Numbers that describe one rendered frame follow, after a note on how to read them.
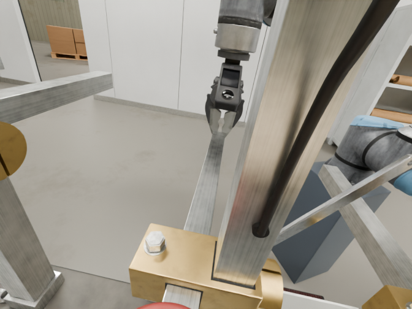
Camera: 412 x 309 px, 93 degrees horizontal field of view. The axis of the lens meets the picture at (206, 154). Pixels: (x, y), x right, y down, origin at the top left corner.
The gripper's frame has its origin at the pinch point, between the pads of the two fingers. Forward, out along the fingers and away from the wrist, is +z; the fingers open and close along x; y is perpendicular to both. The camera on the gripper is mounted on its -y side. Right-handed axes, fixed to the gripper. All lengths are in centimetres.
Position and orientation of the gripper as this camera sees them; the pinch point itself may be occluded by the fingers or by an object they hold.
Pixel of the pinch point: (218, 138)
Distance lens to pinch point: 51.4
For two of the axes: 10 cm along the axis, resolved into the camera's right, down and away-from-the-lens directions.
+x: -9.8, -1.9, 0.6
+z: -1.3, 8.5, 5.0
